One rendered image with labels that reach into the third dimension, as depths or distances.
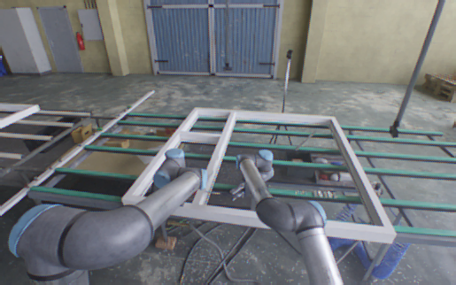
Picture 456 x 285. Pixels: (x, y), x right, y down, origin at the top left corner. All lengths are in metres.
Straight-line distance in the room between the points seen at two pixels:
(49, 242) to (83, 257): 0.08
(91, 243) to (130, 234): 0.07
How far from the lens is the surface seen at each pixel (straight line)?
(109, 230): 0.54
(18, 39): 10.56
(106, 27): 8.52
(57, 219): 0.59
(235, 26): 7.45
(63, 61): 10.33
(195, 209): 1.34
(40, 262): 0.62
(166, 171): 1.05
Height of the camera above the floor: 1.89
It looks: 30 degrees down
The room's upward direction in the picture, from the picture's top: straight up
